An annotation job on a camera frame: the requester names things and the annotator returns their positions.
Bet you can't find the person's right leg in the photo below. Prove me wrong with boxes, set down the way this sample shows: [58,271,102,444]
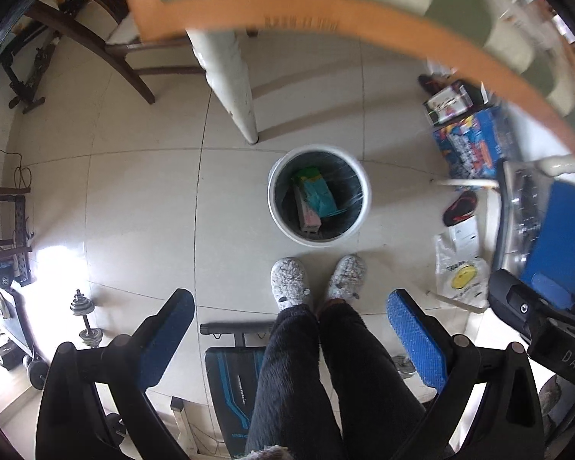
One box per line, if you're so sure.
[319,299,427,460]

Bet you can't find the black wheeled exercise machine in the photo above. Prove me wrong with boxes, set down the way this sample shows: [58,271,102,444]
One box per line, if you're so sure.
[0,287,49,390]

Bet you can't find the red black slipper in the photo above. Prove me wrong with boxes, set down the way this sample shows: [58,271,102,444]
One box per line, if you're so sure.
[442,190,478,227]

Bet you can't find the dark wooden stool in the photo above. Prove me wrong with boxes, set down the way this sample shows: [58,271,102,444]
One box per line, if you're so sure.
[0,187,33,288]

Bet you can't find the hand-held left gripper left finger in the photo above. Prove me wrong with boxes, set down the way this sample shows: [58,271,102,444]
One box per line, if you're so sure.
[36,288,196,460]

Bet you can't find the white trash bin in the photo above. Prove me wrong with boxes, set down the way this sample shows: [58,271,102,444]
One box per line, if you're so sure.
[267,144,373,248]

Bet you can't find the black blue weight bench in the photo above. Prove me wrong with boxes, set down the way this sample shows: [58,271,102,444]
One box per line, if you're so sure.
[200,322,269,460]

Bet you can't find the blue flat panel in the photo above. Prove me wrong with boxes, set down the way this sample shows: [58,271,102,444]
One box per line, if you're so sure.
[521,177,575,300]

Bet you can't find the person's left leg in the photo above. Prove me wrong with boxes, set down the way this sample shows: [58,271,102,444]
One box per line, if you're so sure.
[245,304,337,460]

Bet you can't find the black floor cable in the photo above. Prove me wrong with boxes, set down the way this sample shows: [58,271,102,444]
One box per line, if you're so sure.
[0,146,32,190]

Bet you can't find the brown wooden chair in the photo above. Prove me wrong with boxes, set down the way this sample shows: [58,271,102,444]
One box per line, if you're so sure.
[26,0,207,105]

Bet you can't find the grey fluffy slipper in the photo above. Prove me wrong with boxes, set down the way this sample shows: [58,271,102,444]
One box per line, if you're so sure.
[322,255,367,304]
[270,257,310,311]

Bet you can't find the person's leg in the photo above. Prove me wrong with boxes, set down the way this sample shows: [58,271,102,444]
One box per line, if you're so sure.
[319,299,427,460]
[245,304,337,460]

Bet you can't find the white bag with yellow face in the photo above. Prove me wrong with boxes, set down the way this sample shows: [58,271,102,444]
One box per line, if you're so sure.
[434,232,490,314]

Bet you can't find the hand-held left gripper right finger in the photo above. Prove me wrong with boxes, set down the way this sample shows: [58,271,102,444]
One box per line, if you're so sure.
[386,289,547,460]

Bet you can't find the black exercise frame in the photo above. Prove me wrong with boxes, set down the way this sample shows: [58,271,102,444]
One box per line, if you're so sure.
[0,29,63,115]

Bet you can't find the round checkered table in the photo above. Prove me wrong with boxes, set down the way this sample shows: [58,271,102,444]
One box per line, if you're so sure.
[125,0,575,178]

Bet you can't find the colourful blue box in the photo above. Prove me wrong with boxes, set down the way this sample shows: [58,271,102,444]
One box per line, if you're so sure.
[432,105,509,184]

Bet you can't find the black red shoe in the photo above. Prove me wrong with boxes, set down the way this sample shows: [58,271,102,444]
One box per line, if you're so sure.
[418,73,442,97]

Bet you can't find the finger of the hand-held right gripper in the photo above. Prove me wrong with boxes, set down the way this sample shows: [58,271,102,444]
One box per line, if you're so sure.
[488,269,575,341]

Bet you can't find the pink flat packet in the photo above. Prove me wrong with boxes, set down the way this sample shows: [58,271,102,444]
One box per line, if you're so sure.
[294,187,324,240]

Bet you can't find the metal dumbbell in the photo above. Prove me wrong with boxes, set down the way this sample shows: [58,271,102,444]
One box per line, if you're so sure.
[68,289,104,348]

